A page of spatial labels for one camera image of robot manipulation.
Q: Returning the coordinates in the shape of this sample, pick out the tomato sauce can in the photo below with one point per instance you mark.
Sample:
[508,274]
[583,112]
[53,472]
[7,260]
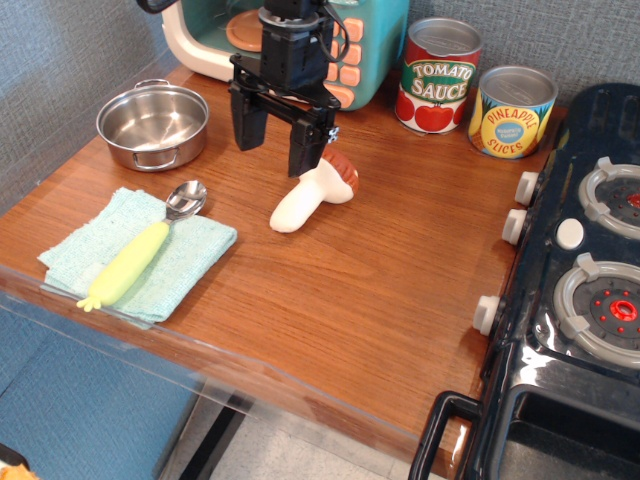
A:
[439,65]

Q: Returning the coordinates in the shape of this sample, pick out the black toy stove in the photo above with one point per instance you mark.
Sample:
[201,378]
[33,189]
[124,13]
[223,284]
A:
[560,396]

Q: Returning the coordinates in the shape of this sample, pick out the teal toy microwave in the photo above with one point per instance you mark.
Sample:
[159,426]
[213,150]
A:
[203,35]

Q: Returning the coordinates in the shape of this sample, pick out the pineapple slices can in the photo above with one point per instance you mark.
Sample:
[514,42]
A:
[512,108]

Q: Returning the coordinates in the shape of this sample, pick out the spoon with yellow handle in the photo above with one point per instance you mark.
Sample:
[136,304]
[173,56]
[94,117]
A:
[125,269]

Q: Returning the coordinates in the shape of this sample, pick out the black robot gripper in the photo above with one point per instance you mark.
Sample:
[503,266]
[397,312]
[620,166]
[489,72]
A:
[287,81]

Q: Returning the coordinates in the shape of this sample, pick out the plush white brown mushroom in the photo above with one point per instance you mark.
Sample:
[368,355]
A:
[335,180]

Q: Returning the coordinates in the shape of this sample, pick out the small steel pot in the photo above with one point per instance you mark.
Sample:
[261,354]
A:
[155,126]

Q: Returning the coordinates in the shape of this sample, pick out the clear acrylic table guard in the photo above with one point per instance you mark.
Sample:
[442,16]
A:
[79,404]

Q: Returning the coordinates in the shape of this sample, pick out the light blue folded cloth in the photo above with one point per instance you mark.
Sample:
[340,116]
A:
[192,247]

